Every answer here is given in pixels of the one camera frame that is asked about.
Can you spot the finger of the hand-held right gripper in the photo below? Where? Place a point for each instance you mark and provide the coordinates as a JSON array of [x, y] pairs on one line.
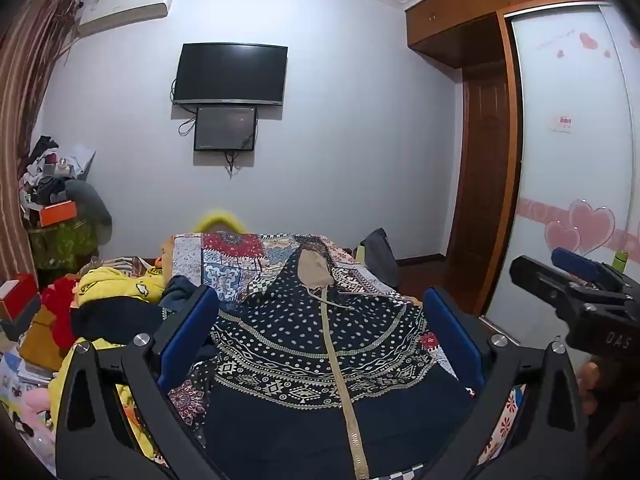
[[537, 280], [575, 262]]

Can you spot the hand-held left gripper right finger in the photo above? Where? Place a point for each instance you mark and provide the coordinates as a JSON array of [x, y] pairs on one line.
[[450, 330]]

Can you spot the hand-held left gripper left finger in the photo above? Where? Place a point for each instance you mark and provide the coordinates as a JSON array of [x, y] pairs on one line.
[[187, 330]]

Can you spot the navy patterned hooded jacket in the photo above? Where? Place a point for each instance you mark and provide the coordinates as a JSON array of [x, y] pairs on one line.
[[310, 350]]

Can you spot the person's right hand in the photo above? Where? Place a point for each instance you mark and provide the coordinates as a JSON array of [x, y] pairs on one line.
[[588, 382]]

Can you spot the blue jeans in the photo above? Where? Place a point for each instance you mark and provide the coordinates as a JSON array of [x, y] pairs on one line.
[[180, 292]]

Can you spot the green bottle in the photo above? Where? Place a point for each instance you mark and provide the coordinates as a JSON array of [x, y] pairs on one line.
[[620, 261]]

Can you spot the dark navy garment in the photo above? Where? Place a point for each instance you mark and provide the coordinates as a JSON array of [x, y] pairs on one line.
[[115, 320]]

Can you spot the patchwork bedspread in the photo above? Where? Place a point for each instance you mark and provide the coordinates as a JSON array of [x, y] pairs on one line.
[[230, 260]]

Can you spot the yellow cartoon print garment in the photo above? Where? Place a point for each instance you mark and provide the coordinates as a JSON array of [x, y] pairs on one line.
[[115, 285]]

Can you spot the striped cloth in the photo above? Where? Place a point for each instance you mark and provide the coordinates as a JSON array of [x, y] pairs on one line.
[[120, 263]]

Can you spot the dark grey cloth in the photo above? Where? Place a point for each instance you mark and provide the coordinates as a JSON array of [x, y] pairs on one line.
[[380, 257]]

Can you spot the yellow fuzzy item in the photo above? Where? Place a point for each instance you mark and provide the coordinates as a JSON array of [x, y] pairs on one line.
[[217, 221]]

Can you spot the red garment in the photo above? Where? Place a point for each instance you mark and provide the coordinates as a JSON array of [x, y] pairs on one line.
[[60, 305]]

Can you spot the green patterned cloth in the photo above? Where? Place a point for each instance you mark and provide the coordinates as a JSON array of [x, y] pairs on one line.
[[60, 245]]

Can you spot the pink plush toy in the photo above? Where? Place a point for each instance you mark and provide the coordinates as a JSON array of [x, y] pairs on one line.
[[35, 407]]

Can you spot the red box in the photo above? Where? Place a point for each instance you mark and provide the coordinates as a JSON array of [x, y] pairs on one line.
[[17, 295]]

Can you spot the orange box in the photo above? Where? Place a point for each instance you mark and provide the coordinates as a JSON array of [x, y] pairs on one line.
[[57, 213]]

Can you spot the pile of clutter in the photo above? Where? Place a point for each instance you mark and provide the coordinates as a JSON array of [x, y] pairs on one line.
[[47, 170]]

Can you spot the wooden overhead cabinet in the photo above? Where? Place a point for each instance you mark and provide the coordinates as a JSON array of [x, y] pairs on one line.
[[475, 15]]

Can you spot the brown striped curtain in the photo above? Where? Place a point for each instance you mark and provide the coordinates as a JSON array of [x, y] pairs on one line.
[[25, 110]]

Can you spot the white air conditioner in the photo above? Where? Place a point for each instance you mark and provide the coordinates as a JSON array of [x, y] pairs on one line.
[[122, 7]]

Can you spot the small wall monitor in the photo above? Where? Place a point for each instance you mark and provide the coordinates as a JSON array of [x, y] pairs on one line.
[[225, 128]]

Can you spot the large wall television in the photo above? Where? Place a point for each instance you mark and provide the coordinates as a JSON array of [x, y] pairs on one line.
[[230, 74]]

